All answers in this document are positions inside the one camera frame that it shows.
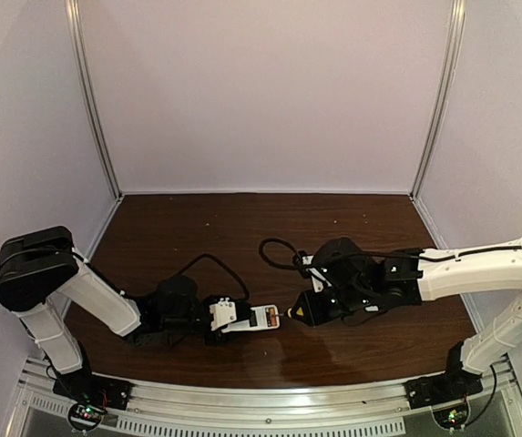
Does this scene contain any white remote control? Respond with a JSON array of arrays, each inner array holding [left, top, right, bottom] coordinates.
[[221, 304, 278, 334]]

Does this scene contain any yellow handled screwdriver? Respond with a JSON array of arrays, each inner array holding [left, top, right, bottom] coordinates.
[[278, 308, 304, 319]]

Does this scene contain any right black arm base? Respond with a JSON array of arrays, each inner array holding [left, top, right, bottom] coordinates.
[[404, 371, 483, 432]]

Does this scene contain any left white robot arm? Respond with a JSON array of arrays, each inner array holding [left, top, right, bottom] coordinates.
[[0, 226, 252, 375]]

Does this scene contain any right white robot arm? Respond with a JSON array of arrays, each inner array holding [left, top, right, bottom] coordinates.
[[286, 237, 522, 375]]

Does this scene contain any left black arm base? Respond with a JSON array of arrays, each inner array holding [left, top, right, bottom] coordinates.
[[53, 370, 132, 434]]

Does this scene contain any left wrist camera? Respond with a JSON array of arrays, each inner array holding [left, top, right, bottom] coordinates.
[[209, 298, 237, 331]]

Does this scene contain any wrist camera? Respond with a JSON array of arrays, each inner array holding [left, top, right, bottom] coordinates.
[[292, 251, 332, 293], [209, 298, 237, 331]]

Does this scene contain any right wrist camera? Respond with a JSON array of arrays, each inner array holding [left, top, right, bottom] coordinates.
[[292, 251, 332, 293]]

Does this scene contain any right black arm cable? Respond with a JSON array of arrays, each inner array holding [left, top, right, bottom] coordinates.
[[258, 238, 307, 274]]

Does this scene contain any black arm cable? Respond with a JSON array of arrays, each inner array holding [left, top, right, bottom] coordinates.
[[258, 238, 307, 274], [178, 253, 251, 300]]

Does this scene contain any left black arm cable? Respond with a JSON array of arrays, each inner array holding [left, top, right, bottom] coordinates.
[[178, 253, 251, 300]]

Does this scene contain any front aluminium table rail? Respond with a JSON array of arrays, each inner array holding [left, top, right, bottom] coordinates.
[[9, 359, 522, 437]]

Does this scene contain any right aluminium frame post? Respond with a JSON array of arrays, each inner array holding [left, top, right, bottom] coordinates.
[[410, 0, 466, 201]]

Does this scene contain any aluminium frame post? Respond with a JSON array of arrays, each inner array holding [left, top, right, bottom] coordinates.
[[410, 0, 466, 201], [65, 0, 123, 201]]

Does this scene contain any left aluminium frame post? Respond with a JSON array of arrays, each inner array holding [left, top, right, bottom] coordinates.
[[65, 0, 123, 201]]

